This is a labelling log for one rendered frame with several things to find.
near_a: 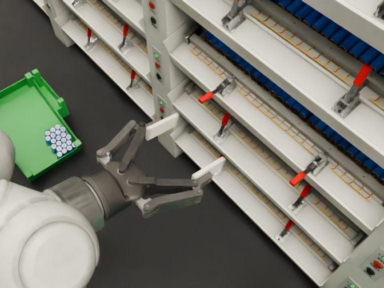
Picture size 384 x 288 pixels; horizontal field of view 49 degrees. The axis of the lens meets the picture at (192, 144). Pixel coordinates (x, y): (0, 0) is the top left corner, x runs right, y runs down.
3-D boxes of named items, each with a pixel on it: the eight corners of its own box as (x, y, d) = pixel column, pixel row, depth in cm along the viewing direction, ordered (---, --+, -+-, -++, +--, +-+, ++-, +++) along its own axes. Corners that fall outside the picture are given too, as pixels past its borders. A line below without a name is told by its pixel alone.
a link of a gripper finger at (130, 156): (124, 186, 69) (116, 184, 69) (144, 138, 76) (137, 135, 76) (126, 172, 66) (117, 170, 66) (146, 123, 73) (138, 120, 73)
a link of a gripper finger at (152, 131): (147, 141, 75) (144, 138, 75) (177, 126, 79) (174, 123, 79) (148, 130, 73) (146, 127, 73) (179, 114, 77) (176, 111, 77)
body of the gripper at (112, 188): (76, 195, 68) (124, 169, 73) (107, 233, 65) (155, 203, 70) (74, 166, 63) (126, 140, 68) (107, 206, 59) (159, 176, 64)
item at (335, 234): (340, 266, 99) (346, 259, 87) (175, 110, 125) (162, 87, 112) (399, 206, 101) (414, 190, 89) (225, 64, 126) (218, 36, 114)
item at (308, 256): (319, 288, 115) (322, 285, 103) (177, 146, 141) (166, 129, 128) (371, 236, 117) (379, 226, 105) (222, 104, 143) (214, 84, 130)
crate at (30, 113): (82, 149, 147) (82, 143, 140) (30, 183, 140) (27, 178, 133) (32, 80, 149) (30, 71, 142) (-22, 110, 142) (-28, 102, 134)
